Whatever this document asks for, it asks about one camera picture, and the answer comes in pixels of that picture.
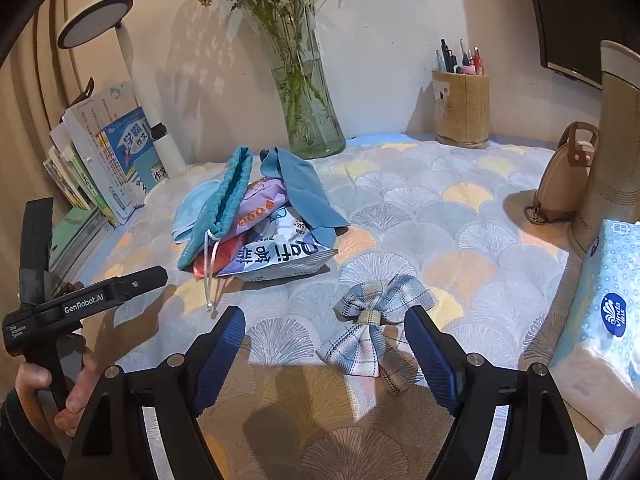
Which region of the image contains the row of books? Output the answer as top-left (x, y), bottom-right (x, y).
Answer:
top-left (42, 80), bottom-right (171, 281)

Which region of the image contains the grey striped cloth toy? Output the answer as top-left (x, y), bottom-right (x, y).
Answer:
top-left (316, 274), bottom-right (440, 395)

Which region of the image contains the teal drawstring bag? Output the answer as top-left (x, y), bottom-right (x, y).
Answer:
top-left (177, 146), bottom-right (253, 313)

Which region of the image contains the white blue snack bag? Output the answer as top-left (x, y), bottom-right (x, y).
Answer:
top-left (220, 205), bottom-right (340, 282)

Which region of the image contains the black monitor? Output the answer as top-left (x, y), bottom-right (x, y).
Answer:
top-left (520, 0), bottom-right (640, 91)

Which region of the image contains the fan pattern tablecloth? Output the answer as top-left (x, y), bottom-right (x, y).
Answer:
top-left (75, 132), bottom-right (626, 480)

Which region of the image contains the tall beige thermos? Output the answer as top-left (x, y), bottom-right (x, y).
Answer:
top-left (570, 40), bottom-right (640, 256)

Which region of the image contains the blue white tissue pack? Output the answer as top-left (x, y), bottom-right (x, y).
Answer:
top-left (547, 218), bottom-right (640, 436)

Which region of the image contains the purple wet wipes pack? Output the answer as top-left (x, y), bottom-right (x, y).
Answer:
top-left (235, 177), bottom-right (292, 236)

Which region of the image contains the blue cloth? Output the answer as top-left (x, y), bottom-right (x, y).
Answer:
top-left (259, 147), bottom-right (351, 246)

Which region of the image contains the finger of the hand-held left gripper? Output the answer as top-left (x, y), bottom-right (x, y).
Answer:
top-left (106, 266), bottom-right (169, 303)
top-left (19, 199), bottom-right (55, 307)

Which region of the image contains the person's left hand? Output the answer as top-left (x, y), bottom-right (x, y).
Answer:
top-left (14, 350), bottom-right (101, 436)

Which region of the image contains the blue face mask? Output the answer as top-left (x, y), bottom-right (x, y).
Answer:
top-left (171, 180), bottom-right (221, 245)

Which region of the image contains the beige pen holder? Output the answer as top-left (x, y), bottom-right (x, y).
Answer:
top-left (431, 69), bottom-right (492, 150)

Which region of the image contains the white lamp stand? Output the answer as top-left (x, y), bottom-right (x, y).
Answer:
top-left (56, 0), bottom-right (187, 181)

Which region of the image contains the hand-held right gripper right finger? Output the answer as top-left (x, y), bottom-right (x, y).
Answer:
top-left (404, 306), bottom-right (588, 480)

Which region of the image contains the bunch of pens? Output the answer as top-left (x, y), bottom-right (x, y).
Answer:
top-left (435, 37), bottom-right (486, 77)

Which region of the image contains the pink plastic pouch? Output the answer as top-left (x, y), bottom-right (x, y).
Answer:
top-left (192, 235), bottom-right (251, 280)

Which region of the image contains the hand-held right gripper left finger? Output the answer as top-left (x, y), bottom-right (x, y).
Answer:
top-left (62, 305), bottom-right (247, 480)

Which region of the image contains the small beige bag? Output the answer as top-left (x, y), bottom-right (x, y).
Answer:
top-left (524, 121), bottom-right (600, 225)

